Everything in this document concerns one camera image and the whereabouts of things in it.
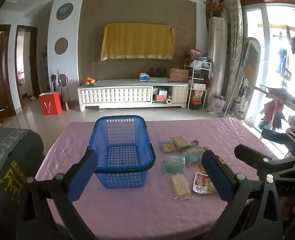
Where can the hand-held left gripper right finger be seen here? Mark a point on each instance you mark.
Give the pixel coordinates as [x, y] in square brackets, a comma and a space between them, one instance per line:
[216, 175]

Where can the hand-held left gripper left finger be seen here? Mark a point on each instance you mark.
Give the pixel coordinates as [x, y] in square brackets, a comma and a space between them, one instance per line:
[83, 175]

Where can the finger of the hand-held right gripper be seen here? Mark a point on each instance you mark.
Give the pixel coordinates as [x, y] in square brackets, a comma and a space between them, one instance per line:
[250, 155]
[275, 135]

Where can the orange snack bar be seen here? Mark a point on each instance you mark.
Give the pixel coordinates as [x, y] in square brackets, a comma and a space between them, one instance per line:
[203, 168]

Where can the red snack packet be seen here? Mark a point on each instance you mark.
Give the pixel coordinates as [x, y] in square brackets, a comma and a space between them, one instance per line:
[202, 183]

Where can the light blue snack packet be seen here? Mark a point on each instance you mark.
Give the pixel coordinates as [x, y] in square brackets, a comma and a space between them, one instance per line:
[193, 156]

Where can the white cracker packet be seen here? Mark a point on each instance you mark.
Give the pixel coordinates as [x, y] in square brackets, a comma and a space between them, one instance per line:
[181, 186]

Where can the clear blue snack packet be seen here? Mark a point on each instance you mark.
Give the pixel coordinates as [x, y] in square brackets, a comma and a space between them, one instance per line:
[173, 163]

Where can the cracker packet with blue end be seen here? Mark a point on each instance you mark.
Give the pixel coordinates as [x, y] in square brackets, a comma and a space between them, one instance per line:
[180, 142]

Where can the long cracker packet green ends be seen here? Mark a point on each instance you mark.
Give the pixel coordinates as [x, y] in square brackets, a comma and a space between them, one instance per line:
[167, 147]

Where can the blue plastic basket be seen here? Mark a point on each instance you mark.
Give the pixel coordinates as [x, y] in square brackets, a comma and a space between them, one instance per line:
[120, 117]

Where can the person's right hand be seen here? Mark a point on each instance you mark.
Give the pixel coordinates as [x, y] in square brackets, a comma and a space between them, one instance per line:
[293, 206]

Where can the red garment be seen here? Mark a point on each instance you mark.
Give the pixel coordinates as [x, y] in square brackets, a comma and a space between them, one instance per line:
[272, 112]

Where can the clothes drying rack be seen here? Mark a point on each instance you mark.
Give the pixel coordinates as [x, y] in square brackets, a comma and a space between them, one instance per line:
[282, 96]

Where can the black cloth yellow print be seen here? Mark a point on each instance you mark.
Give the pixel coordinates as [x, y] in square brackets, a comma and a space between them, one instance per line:
[25, 160]

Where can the pink shopping bag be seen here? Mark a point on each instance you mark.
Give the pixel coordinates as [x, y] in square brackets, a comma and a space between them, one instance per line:
[216, 104]

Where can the standing mirror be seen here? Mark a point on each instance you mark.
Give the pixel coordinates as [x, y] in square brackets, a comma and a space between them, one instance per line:
[250, 80]

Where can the broom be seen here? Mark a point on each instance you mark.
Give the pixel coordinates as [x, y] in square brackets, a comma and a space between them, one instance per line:
[67, 105]

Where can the blue hanging garment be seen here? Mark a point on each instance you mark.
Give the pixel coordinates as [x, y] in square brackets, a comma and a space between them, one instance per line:
[282, 61]

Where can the red paper bag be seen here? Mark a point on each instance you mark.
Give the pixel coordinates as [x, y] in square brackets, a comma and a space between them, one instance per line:
[50, 103]

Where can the grey patterned chair cover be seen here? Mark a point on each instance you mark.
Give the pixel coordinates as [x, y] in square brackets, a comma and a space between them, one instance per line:
[5, 145]

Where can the white tufted cabinet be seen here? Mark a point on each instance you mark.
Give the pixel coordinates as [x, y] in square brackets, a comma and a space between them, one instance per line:
[115, 95]

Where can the paper towel roll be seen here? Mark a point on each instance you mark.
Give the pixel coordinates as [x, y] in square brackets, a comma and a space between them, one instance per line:
[168, 101]

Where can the pile of oranges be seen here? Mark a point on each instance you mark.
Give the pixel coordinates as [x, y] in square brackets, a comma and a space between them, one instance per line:
[90, 81]

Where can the white metal shelf rack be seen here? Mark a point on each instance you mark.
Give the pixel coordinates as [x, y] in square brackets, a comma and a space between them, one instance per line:
[193, 78]

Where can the orange box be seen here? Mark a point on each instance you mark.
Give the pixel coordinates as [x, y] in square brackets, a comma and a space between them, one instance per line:
[160, 98]

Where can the standing air conditioner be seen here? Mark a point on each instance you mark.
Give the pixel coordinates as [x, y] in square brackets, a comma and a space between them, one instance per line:
[217, 55]

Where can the teal box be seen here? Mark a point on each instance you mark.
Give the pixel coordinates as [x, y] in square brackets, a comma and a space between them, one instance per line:
[162, 91]

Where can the patterned curtain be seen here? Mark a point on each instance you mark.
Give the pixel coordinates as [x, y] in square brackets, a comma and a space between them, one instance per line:
[233, 42]

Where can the cardboard box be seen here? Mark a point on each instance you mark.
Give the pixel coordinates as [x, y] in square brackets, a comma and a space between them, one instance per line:
[177, 74]

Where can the blue tissue box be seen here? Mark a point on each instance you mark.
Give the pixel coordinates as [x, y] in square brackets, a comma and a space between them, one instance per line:
[144, 77]

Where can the black router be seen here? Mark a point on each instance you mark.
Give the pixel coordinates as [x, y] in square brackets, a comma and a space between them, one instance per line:
[157, 73]

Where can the vase of flowers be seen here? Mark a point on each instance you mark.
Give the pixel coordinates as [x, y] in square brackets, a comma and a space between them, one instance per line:
[217, 6]

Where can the round brown wall panel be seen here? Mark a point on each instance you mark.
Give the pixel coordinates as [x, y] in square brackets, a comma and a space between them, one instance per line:
[61, 45]

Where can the round blue wall clock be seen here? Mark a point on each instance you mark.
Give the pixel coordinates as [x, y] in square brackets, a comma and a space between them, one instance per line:
[63, 10]

